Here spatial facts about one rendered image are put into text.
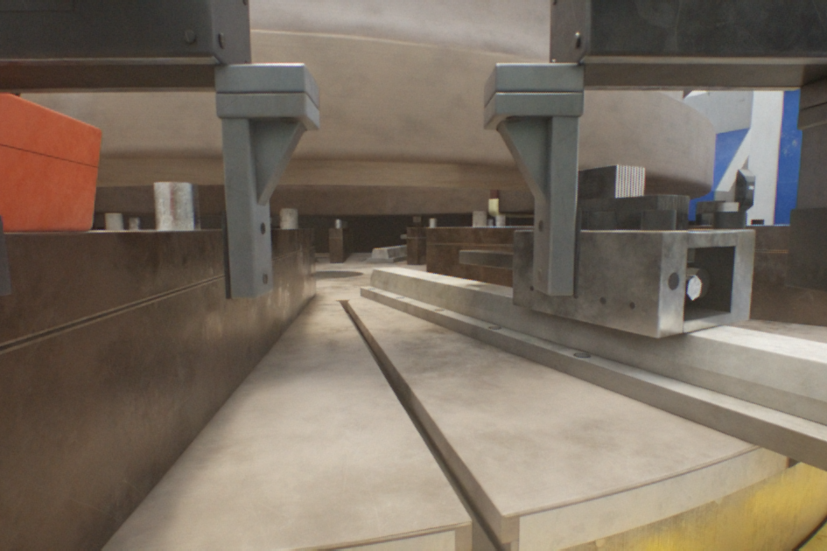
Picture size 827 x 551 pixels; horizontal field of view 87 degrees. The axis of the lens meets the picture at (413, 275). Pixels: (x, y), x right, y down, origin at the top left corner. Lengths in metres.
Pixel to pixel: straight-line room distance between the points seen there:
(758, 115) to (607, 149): 5.60
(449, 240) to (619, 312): 1.74
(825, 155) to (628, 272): 0.76
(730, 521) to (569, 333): 0.51
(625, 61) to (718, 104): 6.86
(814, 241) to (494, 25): 1.22
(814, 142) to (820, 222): 0.04
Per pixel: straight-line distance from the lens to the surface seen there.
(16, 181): 0.55
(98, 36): 0.24
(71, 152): 0.62
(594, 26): 0.22
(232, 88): 0.22
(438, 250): 2.71
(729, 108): 7.00
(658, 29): 0.23
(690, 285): 1.08
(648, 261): 1.00
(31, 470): 0.58
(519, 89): 0.21
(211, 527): 0.69
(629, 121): 1.53
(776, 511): 1.21
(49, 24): 0.25
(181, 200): 0.98
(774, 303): 2.20
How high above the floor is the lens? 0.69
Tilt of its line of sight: 6 degrees down
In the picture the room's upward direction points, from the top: straight up
